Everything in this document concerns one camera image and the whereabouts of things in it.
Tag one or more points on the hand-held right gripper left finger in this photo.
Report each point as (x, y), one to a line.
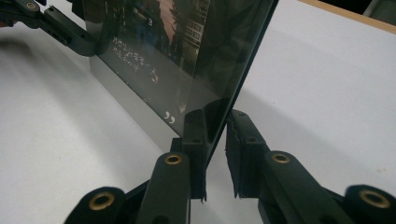
(194, 149)

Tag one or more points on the black square sheet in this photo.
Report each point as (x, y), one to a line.
(155, 46)

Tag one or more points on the white table sheet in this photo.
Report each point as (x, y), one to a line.
(311, 93)

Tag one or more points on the wooden table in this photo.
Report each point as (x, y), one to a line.
(358, 16)

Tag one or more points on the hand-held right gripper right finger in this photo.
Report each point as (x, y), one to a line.
(249, 155)

